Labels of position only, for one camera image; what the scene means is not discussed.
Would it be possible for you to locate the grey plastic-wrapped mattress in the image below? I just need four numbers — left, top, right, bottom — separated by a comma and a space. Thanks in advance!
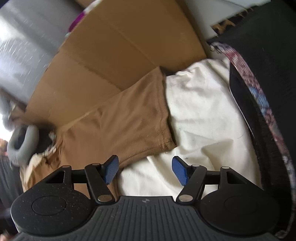
0, 0, 93, 105

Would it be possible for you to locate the floral patterned garment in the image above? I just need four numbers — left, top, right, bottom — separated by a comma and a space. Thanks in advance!
209, 42, 293, 239

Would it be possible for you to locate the grey neck pillow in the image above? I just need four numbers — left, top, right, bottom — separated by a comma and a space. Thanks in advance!
7, 125, 40, 166

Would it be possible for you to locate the black folded garment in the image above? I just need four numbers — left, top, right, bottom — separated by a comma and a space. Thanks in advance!
207, 0, 296, 232

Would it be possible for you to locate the flattened cardboard sheet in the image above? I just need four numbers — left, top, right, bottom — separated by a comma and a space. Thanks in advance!
25, 0, 207, 130

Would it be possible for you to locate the brown t-shirt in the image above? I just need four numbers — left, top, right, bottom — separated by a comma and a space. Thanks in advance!
20, 66, 177, 202

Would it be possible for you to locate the cream bear print bed sheet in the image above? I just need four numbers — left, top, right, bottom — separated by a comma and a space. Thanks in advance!
118, 58, 263, 197

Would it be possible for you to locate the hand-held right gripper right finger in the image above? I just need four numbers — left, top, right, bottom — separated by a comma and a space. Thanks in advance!
171, 156, 247, 205

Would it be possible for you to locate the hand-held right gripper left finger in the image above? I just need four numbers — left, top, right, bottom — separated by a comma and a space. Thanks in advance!
45, 155, 119, 205

